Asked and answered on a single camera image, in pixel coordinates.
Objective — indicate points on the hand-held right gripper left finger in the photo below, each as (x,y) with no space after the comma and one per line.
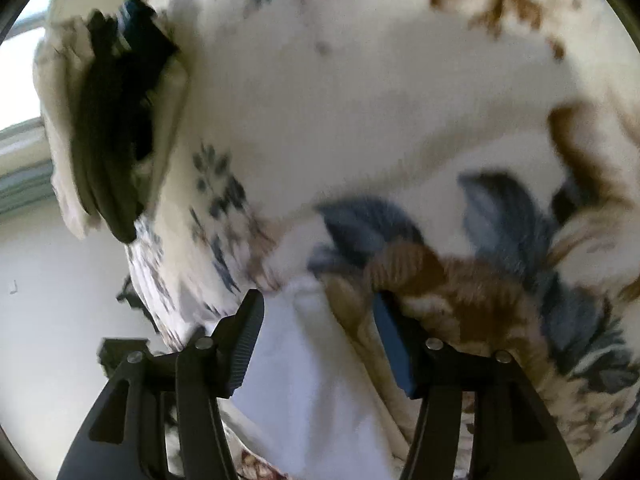
(247,340)

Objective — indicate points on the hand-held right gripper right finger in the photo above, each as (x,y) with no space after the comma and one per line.
(395,350)

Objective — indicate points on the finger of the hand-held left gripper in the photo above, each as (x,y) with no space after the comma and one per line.
(145,35)

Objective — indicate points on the white t-shirt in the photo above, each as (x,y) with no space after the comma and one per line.
(310,385)

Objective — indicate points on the beige folded garment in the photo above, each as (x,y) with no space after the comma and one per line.
(57,110)

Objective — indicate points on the window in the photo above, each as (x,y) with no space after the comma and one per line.
(20,75)

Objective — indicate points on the green striped curtain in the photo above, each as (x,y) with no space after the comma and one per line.
(22,185)

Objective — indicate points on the floral blanket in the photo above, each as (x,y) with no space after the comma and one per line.
(350,110)

